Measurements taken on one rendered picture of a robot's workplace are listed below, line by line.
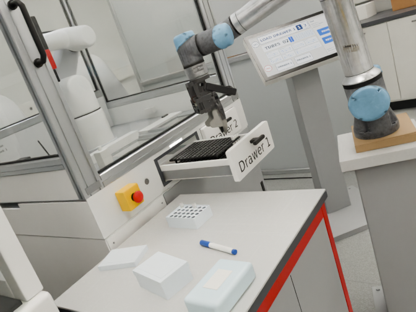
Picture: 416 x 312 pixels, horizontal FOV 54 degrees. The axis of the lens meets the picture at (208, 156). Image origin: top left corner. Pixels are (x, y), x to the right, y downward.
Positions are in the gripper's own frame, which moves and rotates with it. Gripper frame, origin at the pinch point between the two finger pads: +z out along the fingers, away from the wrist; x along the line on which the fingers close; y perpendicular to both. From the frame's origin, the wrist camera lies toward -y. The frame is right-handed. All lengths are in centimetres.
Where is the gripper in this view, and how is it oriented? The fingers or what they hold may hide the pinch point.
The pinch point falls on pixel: (225, 128)
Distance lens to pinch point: 144.9
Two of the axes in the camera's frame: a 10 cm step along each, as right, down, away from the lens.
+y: -8.8, 4.2, -2.3
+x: 3.0, 1.3, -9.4
